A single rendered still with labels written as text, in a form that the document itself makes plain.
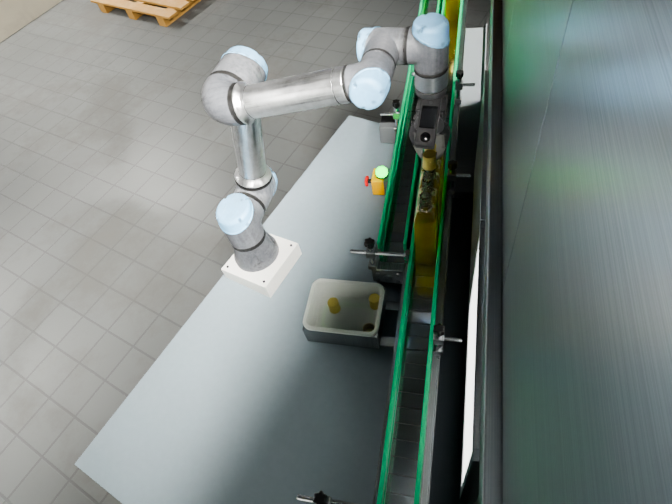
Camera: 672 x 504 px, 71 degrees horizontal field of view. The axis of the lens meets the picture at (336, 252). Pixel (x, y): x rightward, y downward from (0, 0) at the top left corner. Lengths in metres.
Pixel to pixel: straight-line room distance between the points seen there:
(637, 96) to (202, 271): 2.57
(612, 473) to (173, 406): 1.36
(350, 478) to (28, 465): 1.75
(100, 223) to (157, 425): 2.00
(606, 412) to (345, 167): 1.67
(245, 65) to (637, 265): 1.11
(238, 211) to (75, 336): 1.64
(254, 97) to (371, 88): 0.28
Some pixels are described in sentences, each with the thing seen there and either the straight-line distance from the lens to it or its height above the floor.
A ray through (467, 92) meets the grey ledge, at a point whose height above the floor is 0.88.
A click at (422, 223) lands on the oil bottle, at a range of 1.25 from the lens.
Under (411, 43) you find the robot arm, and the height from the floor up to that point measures 1.48.
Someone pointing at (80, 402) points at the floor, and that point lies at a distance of 2.68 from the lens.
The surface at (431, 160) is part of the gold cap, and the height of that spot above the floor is 1.16.
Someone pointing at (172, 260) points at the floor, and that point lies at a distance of 2.86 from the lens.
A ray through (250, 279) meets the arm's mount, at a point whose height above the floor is 0.81.
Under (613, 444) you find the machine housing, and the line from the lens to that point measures 0.26.
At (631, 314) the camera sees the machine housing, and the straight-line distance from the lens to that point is 0.24.
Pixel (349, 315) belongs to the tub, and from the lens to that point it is 1.45.
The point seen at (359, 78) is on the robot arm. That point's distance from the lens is 0.97.
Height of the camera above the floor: 2.04
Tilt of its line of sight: 53 degrees down
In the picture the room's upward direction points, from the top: 15 degrees counter-clockwise
